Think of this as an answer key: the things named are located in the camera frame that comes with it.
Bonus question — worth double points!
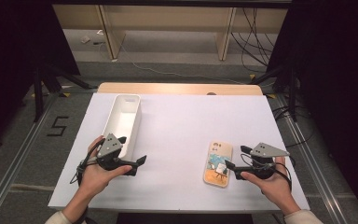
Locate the beige office desk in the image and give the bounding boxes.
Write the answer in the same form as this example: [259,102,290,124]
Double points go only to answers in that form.
[52,4,288,62]

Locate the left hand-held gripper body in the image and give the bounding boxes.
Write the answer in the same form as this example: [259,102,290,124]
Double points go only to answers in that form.
[96,133,138,177]

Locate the aluminium floor rail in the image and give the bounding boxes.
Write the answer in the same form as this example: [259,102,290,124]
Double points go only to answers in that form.
[0,92,60,224]
[276,94,349,224]

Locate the left hand-held gripper cable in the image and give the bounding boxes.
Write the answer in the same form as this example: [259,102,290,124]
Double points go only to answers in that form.
[69,146,100,188]

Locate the hand-held gripper cable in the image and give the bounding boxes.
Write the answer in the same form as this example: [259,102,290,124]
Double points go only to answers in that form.
[69,146,100,188]
[241,153,294,191]

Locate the person's right hand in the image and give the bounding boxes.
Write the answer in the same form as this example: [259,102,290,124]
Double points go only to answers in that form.
[241,156,294,206]

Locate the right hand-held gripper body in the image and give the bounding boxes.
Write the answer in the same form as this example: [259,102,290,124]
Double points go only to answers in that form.
[234,142,291,181]

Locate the black metal stand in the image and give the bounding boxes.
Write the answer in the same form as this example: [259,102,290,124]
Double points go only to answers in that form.
[32,64,99,123]
[248,64,300,123]

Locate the person's left hand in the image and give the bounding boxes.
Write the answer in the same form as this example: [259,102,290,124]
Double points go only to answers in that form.
[79,134,133,201]

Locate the white plastic bin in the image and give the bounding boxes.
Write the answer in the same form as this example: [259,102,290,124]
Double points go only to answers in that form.
[102,93,143,161]

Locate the black cable bundle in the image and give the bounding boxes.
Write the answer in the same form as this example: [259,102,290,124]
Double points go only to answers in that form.
[230,7,276,74]

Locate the beige illustrated phone case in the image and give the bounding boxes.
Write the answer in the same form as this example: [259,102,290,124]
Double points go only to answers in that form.
[202,140,233,189]

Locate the right hand-held gripper cable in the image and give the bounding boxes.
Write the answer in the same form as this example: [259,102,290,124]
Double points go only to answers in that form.
[241,153,294,191]

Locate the black curtain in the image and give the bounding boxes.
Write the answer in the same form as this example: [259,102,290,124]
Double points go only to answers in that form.
[0,0,82,152]
[267,0,358,218]

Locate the black floor cables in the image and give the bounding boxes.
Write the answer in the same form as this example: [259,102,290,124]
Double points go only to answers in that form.
[272,105,315,149]

